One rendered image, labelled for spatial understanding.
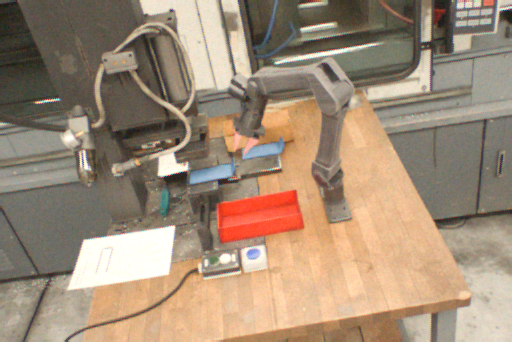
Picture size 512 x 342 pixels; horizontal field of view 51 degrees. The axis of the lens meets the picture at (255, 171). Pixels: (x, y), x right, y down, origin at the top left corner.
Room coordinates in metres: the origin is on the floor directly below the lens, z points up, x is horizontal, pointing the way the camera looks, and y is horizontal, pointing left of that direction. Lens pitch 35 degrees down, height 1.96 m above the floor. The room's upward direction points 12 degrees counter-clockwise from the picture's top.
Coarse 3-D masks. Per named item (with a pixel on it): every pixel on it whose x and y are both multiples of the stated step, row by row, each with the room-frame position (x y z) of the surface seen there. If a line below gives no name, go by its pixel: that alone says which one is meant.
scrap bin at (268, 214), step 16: (288, 192) 1.29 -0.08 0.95; (224, 208) 1.30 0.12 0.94; (240, 208) 1.30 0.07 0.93; (256, 208) 1.30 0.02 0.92; (272, 208) 1.29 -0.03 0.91; (288, 208) 1.28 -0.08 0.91; (224, 224) 1.27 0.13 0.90; (240, 224) 1.19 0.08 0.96; (256, 224) 1.18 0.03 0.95; (272, 224) 1.18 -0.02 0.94; (288, 224) 1.18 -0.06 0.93; (224, 240) 1.19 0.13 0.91
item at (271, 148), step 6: (282, 138) 1.62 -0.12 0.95; (264, 144) 1.64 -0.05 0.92; (270, 144) 1.63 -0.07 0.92; (276, 144) 1.62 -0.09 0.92; (282, 144) 1.58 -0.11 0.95; (252, 150) 1.62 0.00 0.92; (258, 150) 1.61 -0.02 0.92; (264, 150) 1.60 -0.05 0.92; (270, 150) 1.59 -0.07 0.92; (276, 150) 1.58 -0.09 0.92; (246, 156) 1.59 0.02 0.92; (252, 156) 1.58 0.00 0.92; (258, 156) 1.57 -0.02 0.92
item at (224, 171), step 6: (234, 156) 1.46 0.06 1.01; (234, 162) 1.42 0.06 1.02; (210, 168) 1.46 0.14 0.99; (216, 168) 1.45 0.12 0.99; (222, 168) 1.44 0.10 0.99; (228, 168) 1.44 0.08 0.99; (234, 168) 1.39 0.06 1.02; (192, 174) 1.45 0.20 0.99; (198, 174) 1.44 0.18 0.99; (210, 174) 1.42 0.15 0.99; (216, 174) 1.41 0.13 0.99; (222, 174) 1.41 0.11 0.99; (228, 174) 1.40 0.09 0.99; (192, 180) 1.41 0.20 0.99; (198, 180) 1.40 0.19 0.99
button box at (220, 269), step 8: (208, 256) 1.11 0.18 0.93; (232, 256) 1.09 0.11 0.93; (200, 264) 1.09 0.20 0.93; (208, 264) 1.08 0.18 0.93; (216, 264) 1.07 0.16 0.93; (224, 264) 1.07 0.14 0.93; (232, 264) 1.06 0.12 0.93; (192, 272) 1.08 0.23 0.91; (200, 272) 1.08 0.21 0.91; (208, 272) 1.06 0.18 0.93; (216, 272) 1.05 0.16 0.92; (224, 272) 1.05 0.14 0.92; (232, 272) 1.05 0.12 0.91; (240, 272) 1.05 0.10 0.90; (184, 280) 1.06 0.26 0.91; (176, 288) 1.04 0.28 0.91; (168, 296) 1.02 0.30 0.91; (136, 312) 0.98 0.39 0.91; (112, 320) 0.97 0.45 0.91; (120, 320) 0.97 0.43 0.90; (88, 328) 0.97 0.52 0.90; (72, 336) 0.97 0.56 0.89
